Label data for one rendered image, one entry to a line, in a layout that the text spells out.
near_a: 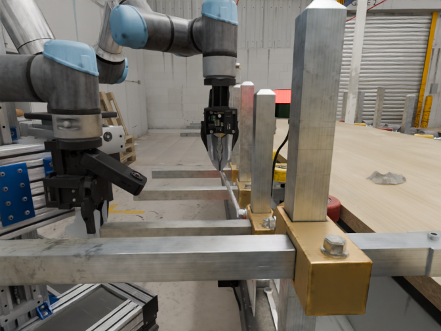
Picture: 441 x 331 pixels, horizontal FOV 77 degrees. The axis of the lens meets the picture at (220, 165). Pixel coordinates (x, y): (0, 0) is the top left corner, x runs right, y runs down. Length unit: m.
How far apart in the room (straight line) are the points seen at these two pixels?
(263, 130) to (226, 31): 0.22
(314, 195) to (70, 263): 0.24
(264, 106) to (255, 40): 8.11
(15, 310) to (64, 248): 1.02
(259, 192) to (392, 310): 0.29
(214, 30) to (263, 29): 8.10
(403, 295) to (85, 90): 0.59
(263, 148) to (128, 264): 0.34
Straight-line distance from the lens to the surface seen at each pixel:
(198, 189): 0.76
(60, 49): 0.50
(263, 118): 0.52
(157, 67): 8.77
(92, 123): 0.51
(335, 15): 0.29
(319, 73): 0.28
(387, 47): 9.53
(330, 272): 0.25
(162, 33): 0.64
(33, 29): 0.69
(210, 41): 0.62
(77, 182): 0.52
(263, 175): 0.54
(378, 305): 0.63
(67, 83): 0.50
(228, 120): 0.59
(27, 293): 1.32
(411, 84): 9.83
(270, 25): 8.76
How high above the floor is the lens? 1.09
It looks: 14 degrees down
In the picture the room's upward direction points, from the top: straight up
